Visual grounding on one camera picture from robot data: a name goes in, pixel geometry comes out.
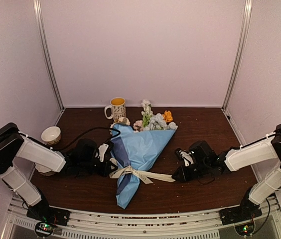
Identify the white small fake flower stem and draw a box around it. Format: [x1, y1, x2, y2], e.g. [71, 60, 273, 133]
[141, 99, 153, 127]

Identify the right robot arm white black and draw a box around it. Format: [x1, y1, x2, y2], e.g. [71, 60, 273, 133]
[171, 124, 281, 220]

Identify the floral mug yellow inside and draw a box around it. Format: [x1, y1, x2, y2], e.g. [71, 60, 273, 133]
[104, 97, 127, 122]

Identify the orange fake flower stem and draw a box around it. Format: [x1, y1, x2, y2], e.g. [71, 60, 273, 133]
[162, 111, 173, 123]

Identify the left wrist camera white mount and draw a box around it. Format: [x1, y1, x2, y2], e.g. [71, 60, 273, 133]
[97, 143, 113, 162]

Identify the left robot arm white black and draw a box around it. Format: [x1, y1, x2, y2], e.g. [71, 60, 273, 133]
[0, 122, 121, 221]

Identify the blue tissue paper sheet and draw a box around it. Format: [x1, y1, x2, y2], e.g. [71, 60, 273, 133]
[111, 124, 176, 209]

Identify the cream printed ribbon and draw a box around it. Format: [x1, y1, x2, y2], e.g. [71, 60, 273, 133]
[109, 166, 175, 184]

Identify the pink fake flower stem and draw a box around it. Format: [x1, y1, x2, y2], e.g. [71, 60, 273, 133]
[133, 120, 143, 131]

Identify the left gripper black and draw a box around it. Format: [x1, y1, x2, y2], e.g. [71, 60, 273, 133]
[79, 158, 117, 177]

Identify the vertical aluminium rail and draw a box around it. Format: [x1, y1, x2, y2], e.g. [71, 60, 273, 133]
[33, 0, 65, 111]
[222, 0, 253, 112]

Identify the right vertical aluminium rail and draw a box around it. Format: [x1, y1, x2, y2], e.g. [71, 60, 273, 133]
[222, 0, 253, 112]

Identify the round white bowl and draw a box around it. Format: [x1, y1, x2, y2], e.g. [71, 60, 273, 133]
[41, 126, 61, 145]

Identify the front aluminium frame rail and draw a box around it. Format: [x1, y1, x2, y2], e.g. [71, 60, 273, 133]
[0, 196, 281, 239]

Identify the scalloped white bowl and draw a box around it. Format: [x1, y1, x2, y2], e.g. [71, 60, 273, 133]
[35, 164, 55, 177]

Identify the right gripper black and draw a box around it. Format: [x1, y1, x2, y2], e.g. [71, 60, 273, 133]
[173, 160, 210, 183]

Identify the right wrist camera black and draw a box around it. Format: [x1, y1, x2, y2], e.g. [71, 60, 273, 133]
[175, 140, 217, 167]

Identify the left vertical aluminium rail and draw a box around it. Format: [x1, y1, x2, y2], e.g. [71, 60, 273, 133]
[33, 0, 65, 111]

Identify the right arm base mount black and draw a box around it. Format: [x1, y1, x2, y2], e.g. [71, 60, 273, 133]
[219, 188, 262, 225]

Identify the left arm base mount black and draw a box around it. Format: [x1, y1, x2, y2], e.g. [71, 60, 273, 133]
[21, 195, 70, 239]

